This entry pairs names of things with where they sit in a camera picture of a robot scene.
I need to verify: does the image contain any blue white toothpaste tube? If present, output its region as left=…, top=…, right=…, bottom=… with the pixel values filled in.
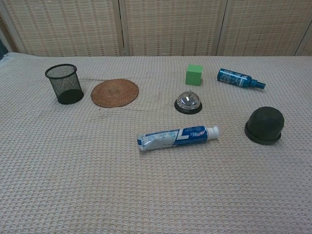
left=136, top=125, right=220, bottom=153

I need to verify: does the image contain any silver call bell black base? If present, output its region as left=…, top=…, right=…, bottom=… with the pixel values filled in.
left=174, top=90, right=203, bottom=115

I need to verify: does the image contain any round woven rattan coaster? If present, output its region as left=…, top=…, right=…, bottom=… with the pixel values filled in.
left=91, top=78, right=139, bottom=108

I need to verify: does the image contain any green cube block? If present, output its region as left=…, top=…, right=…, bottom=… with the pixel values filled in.
left=185, top=64, right=204, bottom=86

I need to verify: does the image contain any blue spray bottle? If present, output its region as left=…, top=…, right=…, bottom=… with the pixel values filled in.
left=217, top=68, right=267, bottom=90

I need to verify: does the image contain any beige waffle-weave table cloth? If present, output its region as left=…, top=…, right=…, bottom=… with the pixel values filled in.
left=0, top=52, right=312, bottom=234

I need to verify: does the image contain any woven bamboo screen panel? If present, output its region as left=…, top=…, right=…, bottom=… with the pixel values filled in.
left=216, top=0, right=312, bottom=57
left=0, top=13, right=20, bottom=54
left=0, top=0, right=124, bottom=57
left=121, top=0, right=227, bottom=57
left=299, top=36, right=312, bottom=57

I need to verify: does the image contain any black mesh pen holder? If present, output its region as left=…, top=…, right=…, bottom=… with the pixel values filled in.
left=44, top=63, right=85, bottom=105

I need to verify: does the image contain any dark teal object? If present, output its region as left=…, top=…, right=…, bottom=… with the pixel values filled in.
left=0, top=36, right=9, bottom=59

